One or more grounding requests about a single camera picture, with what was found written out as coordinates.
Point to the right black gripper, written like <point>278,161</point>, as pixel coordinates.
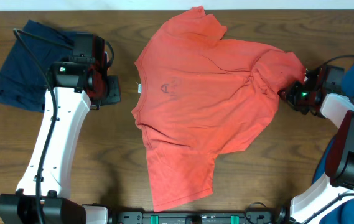
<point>288,96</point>

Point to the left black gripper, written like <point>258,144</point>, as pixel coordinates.
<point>114,96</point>

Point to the red t-shirt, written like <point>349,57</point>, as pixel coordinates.
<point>203,95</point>

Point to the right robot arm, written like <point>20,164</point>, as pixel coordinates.
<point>337,180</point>

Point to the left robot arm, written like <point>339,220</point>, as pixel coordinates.
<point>76,84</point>

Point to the folded dark navy garment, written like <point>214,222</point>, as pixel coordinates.
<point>21,84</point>

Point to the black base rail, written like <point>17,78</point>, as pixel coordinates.
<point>136,217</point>

